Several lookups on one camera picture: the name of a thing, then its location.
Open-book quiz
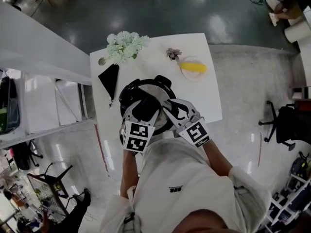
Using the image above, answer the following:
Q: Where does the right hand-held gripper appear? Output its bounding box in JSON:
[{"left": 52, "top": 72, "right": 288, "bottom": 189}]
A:
[{"left": 162, "top": 99, "right": 210, "bottom": 149}]

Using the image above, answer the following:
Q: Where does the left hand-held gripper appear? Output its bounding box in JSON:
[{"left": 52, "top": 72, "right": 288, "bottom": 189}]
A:
[{"left": 119, "top": 99, "right": 162, "bottom": 153}]

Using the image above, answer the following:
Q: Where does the silver black cooker lid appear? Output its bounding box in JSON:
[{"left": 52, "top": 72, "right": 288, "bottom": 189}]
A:
[{"left": 118, "top": 79, "right": 177, "bottom": 137}]

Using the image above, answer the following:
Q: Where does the black pressure cooker pot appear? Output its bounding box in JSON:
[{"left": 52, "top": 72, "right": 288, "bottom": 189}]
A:
[{"left": 118, "top": 75, "right": 177, "bottom": 137}]

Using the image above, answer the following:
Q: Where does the person's right forearm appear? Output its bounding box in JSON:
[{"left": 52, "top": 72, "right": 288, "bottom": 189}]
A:
[{"left": 203, "top": 139, "right": 234, "bottom": 177}]

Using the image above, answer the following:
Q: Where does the person's left forearm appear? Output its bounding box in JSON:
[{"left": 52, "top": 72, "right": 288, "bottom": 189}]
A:
[{"left": 120, "top": 150, "right": 143, "bottom": 199}]

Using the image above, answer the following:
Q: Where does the yellow corn cob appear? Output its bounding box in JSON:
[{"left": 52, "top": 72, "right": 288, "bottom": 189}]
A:
[{"left": 179, "top": 62, "right": 208, "bottom": 73}]

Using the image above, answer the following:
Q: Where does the black cloth pouch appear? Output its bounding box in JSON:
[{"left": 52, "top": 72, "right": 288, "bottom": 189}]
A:
[{"left": 98, "top": 63, "right": 121, "bottom": 108}]

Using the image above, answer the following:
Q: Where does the white table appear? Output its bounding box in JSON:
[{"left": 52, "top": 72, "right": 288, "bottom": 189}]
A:
[{"left": 89, "top": 33, "right": 224, "bottom": 141}]

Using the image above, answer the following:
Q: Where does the small dried flower ornament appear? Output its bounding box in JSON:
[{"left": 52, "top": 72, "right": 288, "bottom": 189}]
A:
[{"left": 166, "top": 48, "right": 183, "bottom": 61}]

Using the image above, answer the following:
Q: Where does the white flower bouquet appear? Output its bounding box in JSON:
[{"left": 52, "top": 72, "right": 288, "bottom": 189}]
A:
[{"left": 106, "top": 31, "right": 150, "bottom": 66}]

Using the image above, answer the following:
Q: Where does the person's white shirt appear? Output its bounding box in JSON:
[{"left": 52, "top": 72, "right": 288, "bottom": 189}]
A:
[{"left": 101, "top": 137, "right": 272, "bottom": 233}]

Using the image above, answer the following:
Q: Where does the white metal shelf rack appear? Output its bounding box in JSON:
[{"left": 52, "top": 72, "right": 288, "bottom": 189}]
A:
[{"left": 0, "top": 68, "right": 94, "bottom": 150}]

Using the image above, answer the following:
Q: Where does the black office chair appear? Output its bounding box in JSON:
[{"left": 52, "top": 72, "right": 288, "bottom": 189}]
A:
[
  {"left": 258, "top": 100, "right": 311, "bottom": 151},
  {"left": 12, "top": 139, "right": 43, "bottom": 171}
]

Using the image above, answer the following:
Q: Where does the dark kitchen appliance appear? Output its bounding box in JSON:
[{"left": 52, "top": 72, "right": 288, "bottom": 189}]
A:
[{"left": 0, "top": 76, "right": 21, "bottom": 133}]

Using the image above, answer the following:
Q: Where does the white cylindrical bin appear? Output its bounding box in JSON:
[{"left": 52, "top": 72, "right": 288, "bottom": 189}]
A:
[{"left": 284, "top": 20, "right": 311, "bottom": 44}]

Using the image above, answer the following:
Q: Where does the white storage rack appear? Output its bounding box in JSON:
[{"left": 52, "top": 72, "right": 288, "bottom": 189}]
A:
[{"left": 264, "top": 173, "right": 311, "bottom": 233}]

